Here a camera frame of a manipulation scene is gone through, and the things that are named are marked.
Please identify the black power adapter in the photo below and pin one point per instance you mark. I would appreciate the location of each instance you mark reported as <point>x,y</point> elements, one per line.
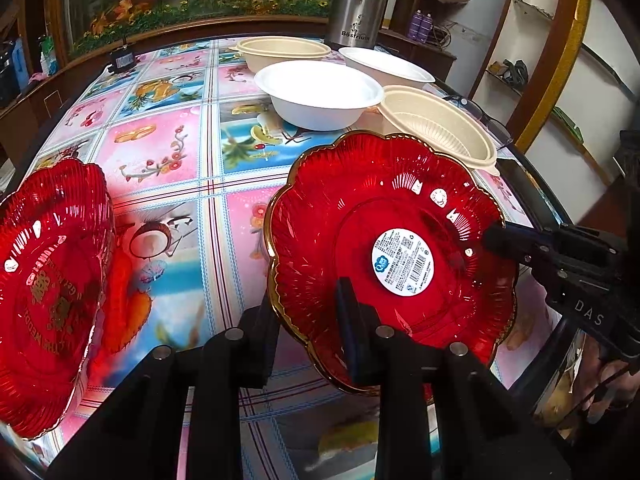
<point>121,59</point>

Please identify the green and white bottle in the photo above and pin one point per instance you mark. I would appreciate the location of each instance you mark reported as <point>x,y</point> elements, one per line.
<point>47,55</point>

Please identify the red plate with white label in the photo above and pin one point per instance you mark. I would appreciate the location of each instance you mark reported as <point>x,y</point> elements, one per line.
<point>325,210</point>

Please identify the printed fruit tablecloth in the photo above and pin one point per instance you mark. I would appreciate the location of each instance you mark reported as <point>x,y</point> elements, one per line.
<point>165,150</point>

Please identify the black eyeglasses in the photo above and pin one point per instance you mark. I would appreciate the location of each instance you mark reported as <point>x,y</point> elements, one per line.
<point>462,101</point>

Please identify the arched wooden shelf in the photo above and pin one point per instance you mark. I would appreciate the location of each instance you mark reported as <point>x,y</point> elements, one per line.
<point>565,35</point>

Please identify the purple bottle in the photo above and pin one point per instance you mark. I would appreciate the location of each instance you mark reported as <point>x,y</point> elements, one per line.
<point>414,27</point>
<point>426,27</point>

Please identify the ribbed beige bowl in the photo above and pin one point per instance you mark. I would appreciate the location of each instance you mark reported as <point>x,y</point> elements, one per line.
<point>435,120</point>

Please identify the stainless steel kettle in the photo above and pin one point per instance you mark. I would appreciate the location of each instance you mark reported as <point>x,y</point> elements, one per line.
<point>360,5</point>

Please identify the red plate with gold print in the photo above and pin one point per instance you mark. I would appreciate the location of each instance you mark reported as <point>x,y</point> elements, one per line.
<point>50,260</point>

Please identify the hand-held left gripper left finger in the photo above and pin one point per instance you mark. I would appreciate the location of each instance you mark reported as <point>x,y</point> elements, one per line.
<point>255,350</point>

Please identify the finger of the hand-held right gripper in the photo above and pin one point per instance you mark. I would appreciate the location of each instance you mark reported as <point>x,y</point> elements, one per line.
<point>505,240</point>

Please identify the blue bottle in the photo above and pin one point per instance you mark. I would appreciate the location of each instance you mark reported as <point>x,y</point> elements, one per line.
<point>19,60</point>

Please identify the large white bowl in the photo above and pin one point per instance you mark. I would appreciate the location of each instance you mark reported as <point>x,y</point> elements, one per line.
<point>320,95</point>

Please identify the smooth beige bowl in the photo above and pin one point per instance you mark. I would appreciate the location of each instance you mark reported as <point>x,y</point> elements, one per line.
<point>280,50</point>

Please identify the dark wooden sideboard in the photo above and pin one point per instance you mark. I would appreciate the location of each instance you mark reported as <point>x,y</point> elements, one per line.
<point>415,52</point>

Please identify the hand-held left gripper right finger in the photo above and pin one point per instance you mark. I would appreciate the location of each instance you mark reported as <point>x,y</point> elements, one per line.
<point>344,320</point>

